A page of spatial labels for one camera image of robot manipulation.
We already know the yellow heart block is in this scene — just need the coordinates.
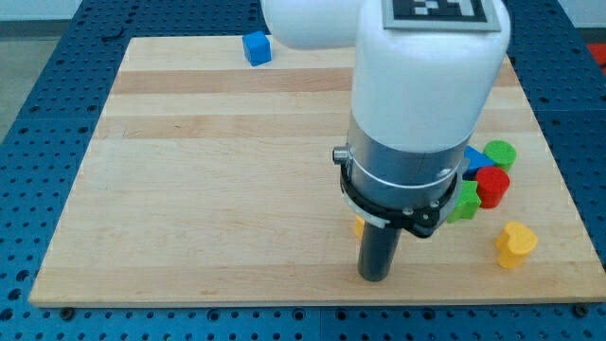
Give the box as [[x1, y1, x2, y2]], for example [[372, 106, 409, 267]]
[[494, 221, 539, 269]]

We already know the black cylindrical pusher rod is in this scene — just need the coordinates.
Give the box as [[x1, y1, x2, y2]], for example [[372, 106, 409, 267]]
[[357, 223, 401, 281]]

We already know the red object at right edge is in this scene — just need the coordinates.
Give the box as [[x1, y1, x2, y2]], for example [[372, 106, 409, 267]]
[[587, 43, 606, 74]]

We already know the green star block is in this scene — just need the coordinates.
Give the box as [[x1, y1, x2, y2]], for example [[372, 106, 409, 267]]
[[447, 180, 482, 224]]

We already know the blue cube block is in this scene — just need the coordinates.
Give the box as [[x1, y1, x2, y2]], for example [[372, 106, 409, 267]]
[[241, 31, 272, 66]]

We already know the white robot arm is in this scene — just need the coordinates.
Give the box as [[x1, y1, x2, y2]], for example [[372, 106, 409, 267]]
[[261, 0, 510, 238]]

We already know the blue triangle block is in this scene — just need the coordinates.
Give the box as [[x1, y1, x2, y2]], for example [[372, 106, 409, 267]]
[[463, 146, 495, 181]]

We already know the wooden board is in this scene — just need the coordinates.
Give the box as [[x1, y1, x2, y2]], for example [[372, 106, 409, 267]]
[[29, 36, 605, 308]]

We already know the yellow hexagon block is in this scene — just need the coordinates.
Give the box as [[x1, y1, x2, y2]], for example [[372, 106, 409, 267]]
[[354, 216, 365, 240]]

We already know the red cylinder block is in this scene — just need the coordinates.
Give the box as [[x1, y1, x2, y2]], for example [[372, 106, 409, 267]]
[[475, 166, 510, 208]]

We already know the green cylinder block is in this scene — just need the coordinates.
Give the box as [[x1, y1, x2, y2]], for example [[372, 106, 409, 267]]
[[483, 140, 517, 172]]

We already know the black white fiducial marker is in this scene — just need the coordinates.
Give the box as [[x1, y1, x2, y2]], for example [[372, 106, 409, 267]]
[[382, 0, 501, 32]]

